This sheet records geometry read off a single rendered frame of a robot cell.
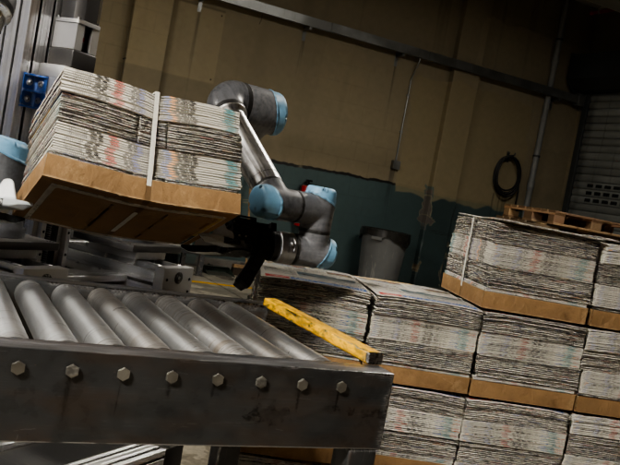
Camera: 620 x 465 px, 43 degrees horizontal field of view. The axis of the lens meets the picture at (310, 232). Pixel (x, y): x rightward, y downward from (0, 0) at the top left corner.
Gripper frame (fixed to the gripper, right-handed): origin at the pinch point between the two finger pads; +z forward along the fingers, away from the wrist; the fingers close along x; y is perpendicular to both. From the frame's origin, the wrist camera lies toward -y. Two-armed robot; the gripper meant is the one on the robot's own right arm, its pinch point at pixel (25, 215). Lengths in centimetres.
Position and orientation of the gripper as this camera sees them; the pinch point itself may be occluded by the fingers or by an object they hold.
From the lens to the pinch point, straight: 167.8
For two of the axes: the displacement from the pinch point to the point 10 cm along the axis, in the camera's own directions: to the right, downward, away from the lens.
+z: 8.9, 1.4, 4.4
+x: -4.6, 2.5, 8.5
